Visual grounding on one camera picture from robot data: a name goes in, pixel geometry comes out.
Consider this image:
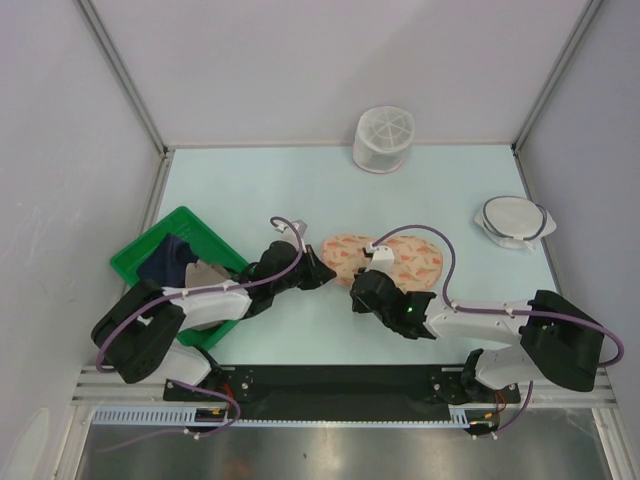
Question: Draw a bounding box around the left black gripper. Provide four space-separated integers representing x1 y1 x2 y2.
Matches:
271 244 335 294

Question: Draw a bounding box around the pink tulip mesh laundry bag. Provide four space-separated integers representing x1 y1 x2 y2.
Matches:
321 233 444 292

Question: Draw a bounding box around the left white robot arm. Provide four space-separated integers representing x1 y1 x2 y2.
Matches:
91 240 336 384

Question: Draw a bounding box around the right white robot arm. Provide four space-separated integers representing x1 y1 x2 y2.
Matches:
350 270 604 401

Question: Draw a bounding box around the white cylindrical mesh laundry bag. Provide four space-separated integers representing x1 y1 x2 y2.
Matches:
352 106 415 174

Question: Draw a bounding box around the flat white mesh laundry bag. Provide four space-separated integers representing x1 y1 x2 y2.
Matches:
474 196 557 250

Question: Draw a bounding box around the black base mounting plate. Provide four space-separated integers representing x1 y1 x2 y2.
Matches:
163 363 521 421

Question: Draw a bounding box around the green plastic tray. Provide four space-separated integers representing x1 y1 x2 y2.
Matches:
109 205 249 350

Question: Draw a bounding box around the beige cloth in tray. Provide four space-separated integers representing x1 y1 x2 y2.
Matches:
184 260 236 331

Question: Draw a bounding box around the navy garment in tray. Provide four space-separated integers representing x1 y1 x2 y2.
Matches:
136 234 199 288

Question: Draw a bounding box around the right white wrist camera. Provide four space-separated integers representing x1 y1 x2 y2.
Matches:
364 243 395 276

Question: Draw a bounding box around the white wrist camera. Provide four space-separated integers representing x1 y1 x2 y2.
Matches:
270 217 307 244
364 243 395 276

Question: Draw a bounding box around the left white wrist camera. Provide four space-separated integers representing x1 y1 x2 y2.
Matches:
270 217 307 244

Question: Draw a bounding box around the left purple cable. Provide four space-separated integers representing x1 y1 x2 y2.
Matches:
94 215 307 441

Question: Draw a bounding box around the aluminium frame rail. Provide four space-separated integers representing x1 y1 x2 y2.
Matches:
69 363 615 407

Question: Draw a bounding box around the white slotted cable duct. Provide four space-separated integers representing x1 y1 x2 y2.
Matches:
92 405 497 428

